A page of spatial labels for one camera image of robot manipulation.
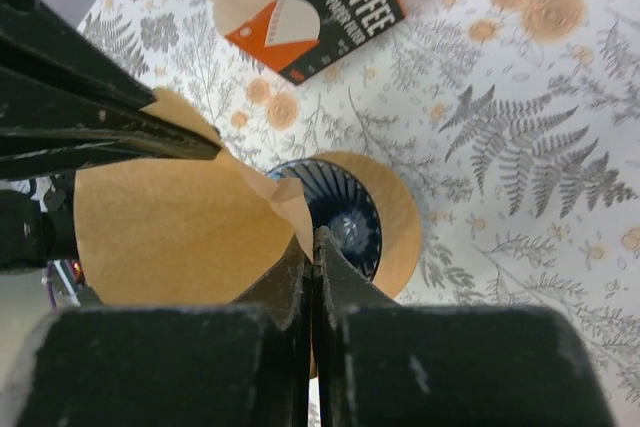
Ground floral patterned table mat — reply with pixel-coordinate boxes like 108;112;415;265
79;0;639;426

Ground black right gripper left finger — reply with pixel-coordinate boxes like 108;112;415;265
1;242;311;426

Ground orange coffee filter box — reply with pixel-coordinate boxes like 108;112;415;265
210;0;406;85

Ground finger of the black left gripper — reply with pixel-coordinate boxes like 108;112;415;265
1;0;154;129

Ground blue cone dripper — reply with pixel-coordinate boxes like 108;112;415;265
267;159;382;280

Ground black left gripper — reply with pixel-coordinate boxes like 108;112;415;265
1;109;222;272

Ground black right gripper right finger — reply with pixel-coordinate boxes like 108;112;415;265
312;228;614;426

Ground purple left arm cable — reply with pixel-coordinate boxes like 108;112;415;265
41;271;59;308

